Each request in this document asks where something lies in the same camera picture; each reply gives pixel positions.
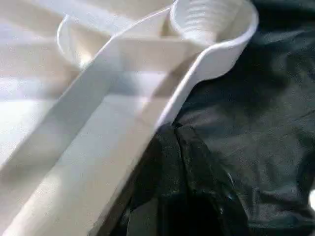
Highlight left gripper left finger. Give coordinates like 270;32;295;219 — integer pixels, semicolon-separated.
126;125;188;236

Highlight black plastic mat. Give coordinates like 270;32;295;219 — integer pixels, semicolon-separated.
111;0;315;236

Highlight white plastic table top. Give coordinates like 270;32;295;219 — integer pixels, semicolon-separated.
0;0;259;236

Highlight white plastic table leg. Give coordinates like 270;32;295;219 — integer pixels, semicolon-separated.
169;0;233;46

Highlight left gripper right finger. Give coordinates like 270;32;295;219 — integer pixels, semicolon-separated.
176;125;252;236

